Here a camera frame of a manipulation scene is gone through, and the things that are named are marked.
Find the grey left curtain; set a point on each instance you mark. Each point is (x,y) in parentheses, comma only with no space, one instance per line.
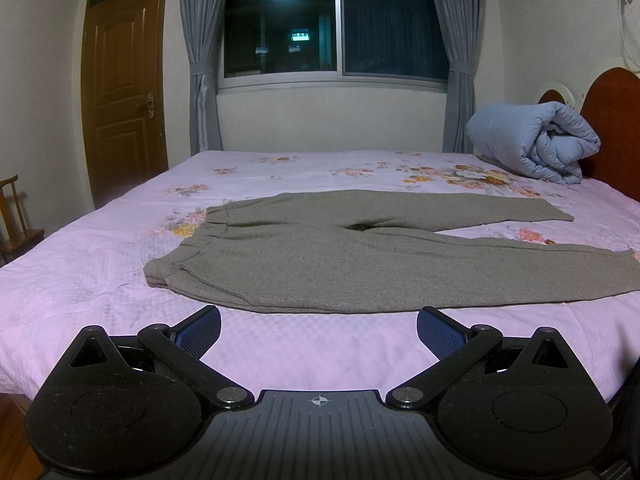
(201,25)

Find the grey right curtain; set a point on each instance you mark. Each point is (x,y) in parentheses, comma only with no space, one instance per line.
(461,23)

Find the brown wooden door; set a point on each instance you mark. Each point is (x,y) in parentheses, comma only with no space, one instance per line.
(121,95)

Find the red wooden headboard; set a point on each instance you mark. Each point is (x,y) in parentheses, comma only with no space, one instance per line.
(610,104)

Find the sliding glass window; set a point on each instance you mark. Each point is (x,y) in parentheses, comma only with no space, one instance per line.
(396,42)

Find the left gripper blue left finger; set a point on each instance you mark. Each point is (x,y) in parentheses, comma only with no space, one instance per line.
(180,348)

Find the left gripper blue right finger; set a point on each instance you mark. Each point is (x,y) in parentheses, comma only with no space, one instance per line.
(458,349)

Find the light blue rolled duvet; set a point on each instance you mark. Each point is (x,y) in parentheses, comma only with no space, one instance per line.
(543,141)

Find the pink floral bed sheet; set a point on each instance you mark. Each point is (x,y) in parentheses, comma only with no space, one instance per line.
(92,273)

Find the grey curtain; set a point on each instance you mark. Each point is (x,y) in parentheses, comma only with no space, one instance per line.
(201,25)
(461,23)

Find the wooden chair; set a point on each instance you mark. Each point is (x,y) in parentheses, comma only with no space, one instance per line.
(19,237)

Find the grey knit pants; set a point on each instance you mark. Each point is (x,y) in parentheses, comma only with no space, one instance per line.
(360,251)

